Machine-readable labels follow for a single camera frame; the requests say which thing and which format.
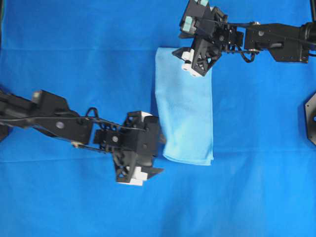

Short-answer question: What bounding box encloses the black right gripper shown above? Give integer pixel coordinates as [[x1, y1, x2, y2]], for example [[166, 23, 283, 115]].
[[172, 7, 243, 77]]

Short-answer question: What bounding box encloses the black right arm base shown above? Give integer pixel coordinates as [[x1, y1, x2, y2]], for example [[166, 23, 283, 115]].
[[303, 92, 316, 146]]

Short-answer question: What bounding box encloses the light blue towel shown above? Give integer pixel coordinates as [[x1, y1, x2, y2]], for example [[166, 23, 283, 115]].
[[155, 47, 213, 166]]

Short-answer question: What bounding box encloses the blue table cloth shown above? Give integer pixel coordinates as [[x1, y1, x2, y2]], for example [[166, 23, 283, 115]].
[[0, 0, 316, 237]]

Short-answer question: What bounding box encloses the black camera cable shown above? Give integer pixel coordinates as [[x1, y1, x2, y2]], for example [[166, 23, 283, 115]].
[[55, 107, 146, 131]]

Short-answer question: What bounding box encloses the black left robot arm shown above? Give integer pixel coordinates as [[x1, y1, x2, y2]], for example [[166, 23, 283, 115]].
[[0, 90, 164, 186]]

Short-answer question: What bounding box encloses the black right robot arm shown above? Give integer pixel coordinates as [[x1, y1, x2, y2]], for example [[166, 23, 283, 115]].
[[172, 0, 316, 77]]

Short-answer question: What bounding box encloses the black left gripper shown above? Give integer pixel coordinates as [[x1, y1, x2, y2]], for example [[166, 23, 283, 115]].
[[93, 111, 166, 185]]

